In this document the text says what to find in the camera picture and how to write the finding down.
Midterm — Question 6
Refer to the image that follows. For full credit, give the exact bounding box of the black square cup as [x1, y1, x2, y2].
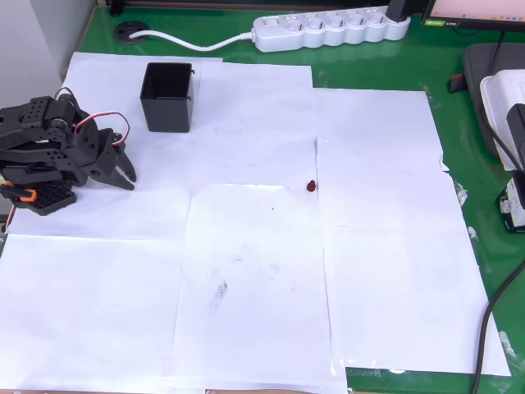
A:
[139, 62, 196, 133]

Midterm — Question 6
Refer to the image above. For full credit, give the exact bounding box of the white paper sheet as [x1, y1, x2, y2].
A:
[171, 182, 349, 393]
[323, 224, 512, 377]
[312, 87, 446, 172]
[42, 51, 225, 165]
[315, 136, 471, 229]
[5, 122, 194, 241]
[0, 233, 186, 392]
[199, 61, 319, 192]

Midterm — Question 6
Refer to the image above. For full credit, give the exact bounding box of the orange black table clamp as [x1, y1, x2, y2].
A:
[0, 182, 39, 205]

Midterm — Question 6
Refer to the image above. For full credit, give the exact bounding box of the green desk mat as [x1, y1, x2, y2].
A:
[79, 5, 525, 394]

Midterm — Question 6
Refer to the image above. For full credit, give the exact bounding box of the white power strip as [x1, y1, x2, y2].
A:
[251, 6, 412, 53]

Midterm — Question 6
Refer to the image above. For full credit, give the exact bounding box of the black plug adapter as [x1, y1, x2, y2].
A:
[386, 0, 412, 22]

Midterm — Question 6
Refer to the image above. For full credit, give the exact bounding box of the red black usb stick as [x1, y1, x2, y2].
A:
[446, 72, 467, 94]

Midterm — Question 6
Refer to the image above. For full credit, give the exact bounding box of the grey padded mat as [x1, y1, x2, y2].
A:
[462, 42, 525, 160]

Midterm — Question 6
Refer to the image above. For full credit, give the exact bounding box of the white foam container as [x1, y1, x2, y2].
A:
[479, 69, 525, 172]

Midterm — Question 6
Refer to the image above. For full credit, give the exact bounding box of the computer monitor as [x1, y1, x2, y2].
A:
[422, 0, 525, 32]

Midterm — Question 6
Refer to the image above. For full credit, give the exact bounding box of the small printed carton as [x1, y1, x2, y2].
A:
[495, 169, 525, 236]

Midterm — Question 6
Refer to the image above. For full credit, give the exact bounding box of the black device on container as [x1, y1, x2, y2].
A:
[505, 103, 525, 170]

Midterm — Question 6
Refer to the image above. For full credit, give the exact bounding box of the red white servo cable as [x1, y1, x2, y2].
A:
[75, 110, 130, 149]
[54, 86, 83, 109]

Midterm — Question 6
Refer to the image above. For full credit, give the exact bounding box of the black desk cable grommet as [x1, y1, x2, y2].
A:
[114, 21, 151, 44]

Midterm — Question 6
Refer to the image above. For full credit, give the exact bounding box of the white power strip cable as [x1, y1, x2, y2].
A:
[128, 29, 258, 53]

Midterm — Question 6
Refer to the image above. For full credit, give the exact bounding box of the thick black cable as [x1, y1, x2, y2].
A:
[470, 264, 525, 394]

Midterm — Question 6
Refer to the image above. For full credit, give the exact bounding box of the thin black monitor cable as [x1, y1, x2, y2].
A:
[493, 30, 508, 70]

